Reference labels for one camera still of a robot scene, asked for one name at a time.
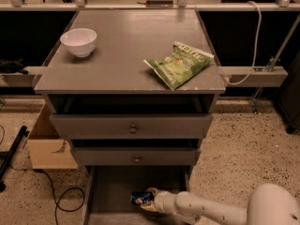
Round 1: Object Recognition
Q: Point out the white hanging cable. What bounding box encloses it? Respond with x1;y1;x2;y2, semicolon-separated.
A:
224;0;263;86

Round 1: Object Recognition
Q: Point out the brown cardboard box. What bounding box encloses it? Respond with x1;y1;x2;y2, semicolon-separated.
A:
27;105;78;170

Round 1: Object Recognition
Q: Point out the grey bottom drawer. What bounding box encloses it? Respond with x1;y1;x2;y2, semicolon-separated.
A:
81;166;189;225

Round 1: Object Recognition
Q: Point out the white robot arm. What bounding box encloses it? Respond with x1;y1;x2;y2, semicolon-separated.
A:
140;184;300;225

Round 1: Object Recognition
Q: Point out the blue pepsi can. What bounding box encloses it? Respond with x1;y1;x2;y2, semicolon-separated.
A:
130;191;154;205

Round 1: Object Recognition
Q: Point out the grey drawer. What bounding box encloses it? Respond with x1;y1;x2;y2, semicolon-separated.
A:
50;114;212;140
73;147;201;166
81;166;189;225

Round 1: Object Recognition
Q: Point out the green chip bag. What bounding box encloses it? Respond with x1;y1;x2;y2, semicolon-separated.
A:
144;41;214;91

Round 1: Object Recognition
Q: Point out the white ceramic bowl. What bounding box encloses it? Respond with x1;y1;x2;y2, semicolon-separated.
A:
60;28;98;57

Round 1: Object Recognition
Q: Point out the grey middle drawer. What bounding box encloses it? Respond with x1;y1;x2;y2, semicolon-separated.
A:
73;147;201;166

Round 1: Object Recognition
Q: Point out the black stand leg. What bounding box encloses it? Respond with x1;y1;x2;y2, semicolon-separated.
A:
0;126;28;192

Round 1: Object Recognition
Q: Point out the black object on rail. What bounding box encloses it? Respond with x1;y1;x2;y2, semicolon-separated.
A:
0;59;28;74

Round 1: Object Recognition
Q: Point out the grey metal rail frame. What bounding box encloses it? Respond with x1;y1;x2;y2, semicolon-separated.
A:
0;0;300;89

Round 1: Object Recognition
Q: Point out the grey drawer cabinet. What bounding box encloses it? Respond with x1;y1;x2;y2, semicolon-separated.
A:
33;8;227;225

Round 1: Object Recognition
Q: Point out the black floor cable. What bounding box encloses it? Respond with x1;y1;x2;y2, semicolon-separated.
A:
33;169;86;225

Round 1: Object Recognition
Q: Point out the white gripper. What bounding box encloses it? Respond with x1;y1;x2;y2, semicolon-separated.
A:
140;187;177;214

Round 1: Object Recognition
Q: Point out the grey top drawer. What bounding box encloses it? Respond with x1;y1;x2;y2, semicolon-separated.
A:
50;114;212;140

